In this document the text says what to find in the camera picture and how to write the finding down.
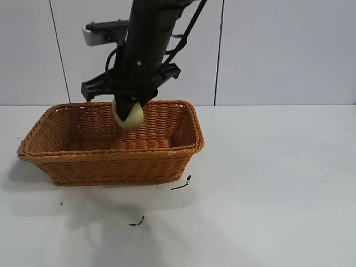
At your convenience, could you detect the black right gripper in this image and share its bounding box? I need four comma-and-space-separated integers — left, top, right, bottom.
81, 63, 182, 122

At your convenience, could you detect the pale yellow round fruit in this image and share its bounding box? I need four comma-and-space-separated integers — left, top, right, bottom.
111, 97, 145, 132

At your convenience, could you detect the orange woven wicker basket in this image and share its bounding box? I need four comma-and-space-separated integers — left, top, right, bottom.
17, 100, 205, 186

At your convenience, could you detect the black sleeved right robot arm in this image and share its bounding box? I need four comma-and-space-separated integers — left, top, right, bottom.
110, 0, 195, 101

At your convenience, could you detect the black looped cable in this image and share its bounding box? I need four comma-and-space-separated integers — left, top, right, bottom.
105, 47, 118, 73

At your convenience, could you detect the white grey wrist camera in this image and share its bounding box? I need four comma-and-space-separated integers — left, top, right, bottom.
82, 19, 130, 47

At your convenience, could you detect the black braided cable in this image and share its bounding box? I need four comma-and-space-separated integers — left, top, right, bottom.
164, 0, 209, 66

